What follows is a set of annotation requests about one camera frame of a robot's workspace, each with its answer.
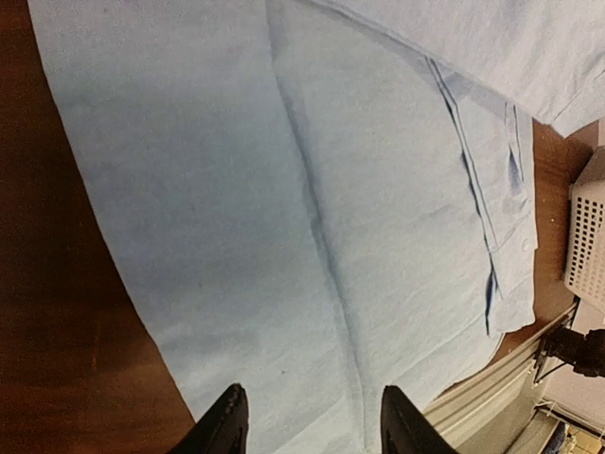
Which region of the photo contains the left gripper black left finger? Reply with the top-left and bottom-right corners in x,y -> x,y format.
172,383 -> 249,454

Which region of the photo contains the light blue long sleeve shirt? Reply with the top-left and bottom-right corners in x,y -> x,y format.
29,1 -> 604,453

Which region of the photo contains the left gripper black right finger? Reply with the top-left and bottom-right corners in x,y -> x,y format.
380,385 -> 457,454

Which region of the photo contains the white plastic basket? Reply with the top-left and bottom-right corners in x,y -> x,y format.
563,147 -> 604,313

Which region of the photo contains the aluminium front rail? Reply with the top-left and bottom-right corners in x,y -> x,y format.
424,302 -> 579,447

